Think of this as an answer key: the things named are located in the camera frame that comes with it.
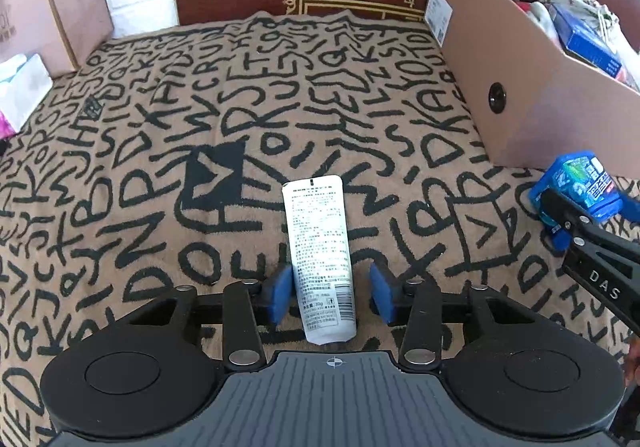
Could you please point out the blue carton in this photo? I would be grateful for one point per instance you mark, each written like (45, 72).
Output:
(590, 39)

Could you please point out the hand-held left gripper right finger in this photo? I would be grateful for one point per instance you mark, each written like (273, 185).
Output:
(384, 294)

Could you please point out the blue floral tissue pack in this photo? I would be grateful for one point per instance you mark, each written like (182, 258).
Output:
(22, 87)

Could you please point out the blue gum packet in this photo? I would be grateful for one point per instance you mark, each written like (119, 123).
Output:
(575, 182)

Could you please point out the letter printed blanket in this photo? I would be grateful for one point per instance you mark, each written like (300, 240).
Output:
(150, 177)

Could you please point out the brown cardboard box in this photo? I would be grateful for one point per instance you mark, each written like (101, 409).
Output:
(480, 52)

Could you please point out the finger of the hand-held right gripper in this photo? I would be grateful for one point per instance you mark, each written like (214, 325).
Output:
(629, 204)
(600, 267)

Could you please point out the white cream tube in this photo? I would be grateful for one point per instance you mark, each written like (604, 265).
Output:
(320, 247)

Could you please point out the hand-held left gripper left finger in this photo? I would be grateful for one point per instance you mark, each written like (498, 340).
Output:
(280, 294)

